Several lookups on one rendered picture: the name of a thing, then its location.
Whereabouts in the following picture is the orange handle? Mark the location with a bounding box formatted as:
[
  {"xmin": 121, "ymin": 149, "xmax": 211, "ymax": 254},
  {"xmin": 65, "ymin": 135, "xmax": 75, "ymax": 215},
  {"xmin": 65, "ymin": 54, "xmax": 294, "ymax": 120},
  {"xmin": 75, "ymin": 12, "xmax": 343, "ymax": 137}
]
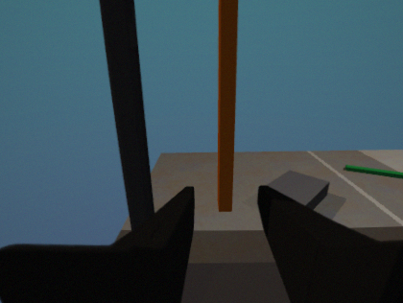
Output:
[{"xmin": 218, "ymin": 0, "xmax": 238, "ymax": 212}]

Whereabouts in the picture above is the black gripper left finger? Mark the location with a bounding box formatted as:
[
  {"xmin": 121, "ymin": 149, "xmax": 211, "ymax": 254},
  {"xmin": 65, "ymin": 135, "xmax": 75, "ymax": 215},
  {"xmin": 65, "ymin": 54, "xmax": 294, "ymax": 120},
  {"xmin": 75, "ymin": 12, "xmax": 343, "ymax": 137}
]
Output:
[{"xmin": 0, "ymin": 187, "xmax": 195, "ymax": 303}]

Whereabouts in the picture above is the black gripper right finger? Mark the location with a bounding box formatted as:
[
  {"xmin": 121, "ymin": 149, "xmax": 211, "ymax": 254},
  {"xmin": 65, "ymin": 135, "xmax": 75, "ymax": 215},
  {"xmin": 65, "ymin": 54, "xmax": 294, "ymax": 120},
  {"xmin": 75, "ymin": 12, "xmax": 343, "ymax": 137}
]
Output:
[{"xmin": 258, "ymin": 186, "xmax": 403, "ymax": 303}]

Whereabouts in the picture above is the green handle with beige loop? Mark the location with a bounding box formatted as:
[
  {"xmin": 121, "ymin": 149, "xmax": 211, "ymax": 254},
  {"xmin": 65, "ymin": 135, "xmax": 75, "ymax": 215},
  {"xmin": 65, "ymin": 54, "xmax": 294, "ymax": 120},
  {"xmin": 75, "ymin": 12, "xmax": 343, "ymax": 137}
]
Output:
[{"xmin": 345, "ymin": 165, "xmax": 403, "ymax": 179}]

